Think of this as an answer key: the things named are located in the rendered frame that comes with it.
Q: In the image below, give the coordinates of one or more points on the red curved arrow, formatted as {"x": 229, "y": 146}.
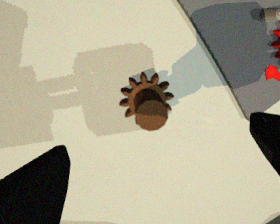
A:
{"x": 271, "y": 71}

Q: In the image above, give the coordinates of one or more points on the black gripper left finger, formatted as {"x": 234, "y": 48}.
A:
{"x": 35, "y": 193}

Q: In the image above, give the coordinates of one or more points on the brown gear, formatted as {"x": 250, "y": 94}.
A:
{"x": 147, "y": 101}

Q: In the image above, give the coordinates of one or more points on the red gear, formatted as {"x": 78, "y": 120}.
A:
{"x": 276, "y": 43}

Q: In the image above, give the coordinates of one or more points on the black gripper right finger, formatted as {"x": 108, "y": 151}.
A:
{"x": 265, "y": 128}

